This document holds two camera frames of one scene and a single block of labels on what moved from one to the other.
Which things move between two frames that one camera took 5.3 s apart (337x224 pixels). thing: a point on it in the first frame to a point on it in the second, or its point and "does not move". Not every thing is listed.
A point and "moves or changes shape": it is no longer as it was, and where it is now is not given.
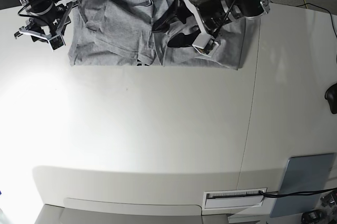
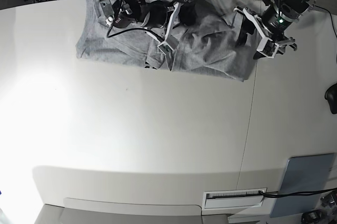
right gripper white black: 48,22 to 169,15
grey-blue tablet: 303,174 does not move
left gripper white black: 212,14 to 270,30
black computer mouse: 330,95 does not move
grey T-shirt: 117,29 moves or changes shape
